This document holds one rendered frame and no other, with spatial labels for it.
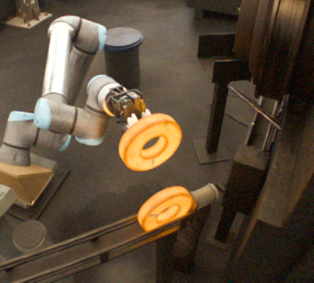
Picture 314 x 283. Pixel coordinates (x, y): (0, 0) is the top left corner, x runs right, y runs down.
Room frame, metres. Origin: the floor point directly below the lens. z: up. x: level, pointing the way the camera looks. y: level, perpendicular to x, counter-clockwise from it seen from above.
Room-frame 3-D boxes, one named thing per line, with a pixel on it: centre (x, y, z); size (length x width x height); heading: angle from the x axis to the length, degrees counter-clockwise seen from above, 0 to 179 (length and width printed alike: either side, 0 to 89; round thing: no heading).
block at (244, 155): (0.58, -0.28, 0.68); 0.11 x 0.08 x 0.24; 64
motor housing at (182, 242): (0.56, -0.10, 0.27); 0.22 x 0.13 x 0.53; 154
